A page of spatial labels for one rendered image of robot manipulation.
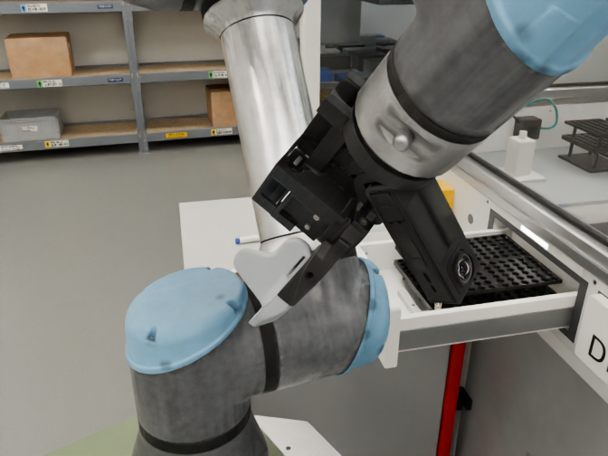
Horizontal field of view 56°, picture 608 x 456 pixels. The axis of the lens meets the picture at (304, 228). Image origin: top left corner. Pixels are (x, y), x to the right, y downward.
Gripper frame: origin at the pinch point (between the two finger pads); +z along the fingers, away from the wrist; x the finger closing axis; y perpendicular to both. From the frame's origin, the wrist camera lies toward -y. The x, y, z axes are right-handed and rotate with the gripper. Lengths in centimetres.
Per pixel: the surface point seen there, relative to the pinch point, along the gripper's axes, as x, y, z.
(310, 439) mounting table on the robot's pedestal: -0.2, -18.8, 33.9
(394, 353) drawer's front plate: -15.6, -21.2, 26.8
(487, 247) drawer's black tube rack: -46, -28, 28
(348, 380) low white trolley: -25, -28, 62
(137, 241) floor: -101, 54, 243
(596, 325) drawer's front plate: -32, -41, 13
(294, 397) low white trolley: -17, -22, 67
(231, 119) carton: -265, 82, 315
